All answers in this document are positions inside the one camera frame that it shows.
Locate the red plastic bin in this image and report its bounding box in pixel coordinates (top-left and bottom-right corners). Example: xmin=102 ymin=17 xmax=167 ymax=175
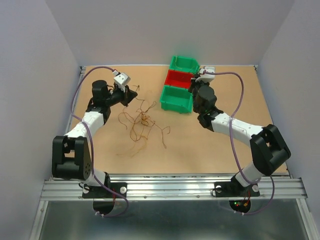
xmin=164 ymin=69 xmax=194 ymax=90

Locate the green plastic bin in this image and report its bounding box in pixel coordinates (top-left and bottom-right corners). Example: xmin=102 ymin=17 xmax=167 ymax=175
xmin=169 ymin=55 xmax=200 ymax=75
xmin=159 ymin=85 xmax=193 ymax=114

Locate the aluminium mounting rail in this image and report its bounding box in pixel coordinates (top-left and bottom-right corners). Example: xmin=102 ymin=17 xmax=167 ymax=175
xmin=40 ymin=174 xmax=308 ymax=202

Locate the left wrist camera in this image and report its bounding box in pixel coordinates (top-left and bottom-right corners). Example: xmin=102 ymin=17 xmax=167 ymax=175
xmin=113 ymin=72 xmax=131 ymax=92

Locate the wire bundle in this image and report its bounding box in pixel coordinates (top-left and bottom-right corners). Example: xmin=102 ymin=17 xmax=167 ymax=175
xmin=116 ymin=84 xmax=172 ymax=158

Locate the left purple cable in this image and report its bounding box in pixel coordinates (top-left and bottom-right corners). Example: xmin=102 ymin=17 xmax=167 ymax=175
xmin=70 ymin=66 xmax=130 ymax=218

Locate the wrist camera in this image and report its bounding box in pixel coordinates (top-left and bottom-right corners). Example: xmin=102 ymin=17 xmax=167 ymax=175
xmin=195 ymin=66 xmax=216 ymax=83
xmin=113 ymin=72 xmax=131 ymax=92

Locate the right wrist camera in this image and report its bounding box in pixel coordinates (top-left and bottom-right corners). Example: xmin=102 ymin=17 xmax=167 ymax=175
xmin=195 ymin=66 xmax=216 ymax=83

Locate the far green plastic bin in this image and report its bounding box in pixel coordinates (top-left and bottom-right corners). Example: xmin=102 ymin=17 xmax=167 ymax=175
xmin=169 ymin=55 xmax=200 ymax=75

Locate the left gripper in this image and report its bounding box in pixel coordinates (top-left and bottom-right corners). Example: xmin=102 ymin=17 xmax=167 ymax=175
xmin=105 ymin=85 xmax=138 ymax=107

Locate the near green plastic bin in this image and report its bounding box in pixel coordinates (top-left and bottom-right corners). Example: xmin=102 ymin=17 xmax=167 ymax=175
xmin=159 ymin=85 xmax=193 ymax=114

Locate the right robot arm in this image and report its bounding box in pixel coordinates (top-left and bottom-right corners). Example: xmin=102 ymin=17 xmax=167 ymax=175
xmin=188 ymin=73 xmax=291 ymax=198

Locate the left aluminium frame post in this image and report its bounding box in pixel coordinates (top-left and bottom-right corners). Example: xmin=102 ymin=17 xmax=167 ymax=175
xmin=51 ymin=65 xmax=87 ymax=181

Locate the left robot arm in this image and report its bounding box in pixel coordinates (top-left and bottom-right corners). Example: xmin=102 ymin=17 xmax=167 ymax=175
xmin=51 ymin=80 xmax=138 ymax=198

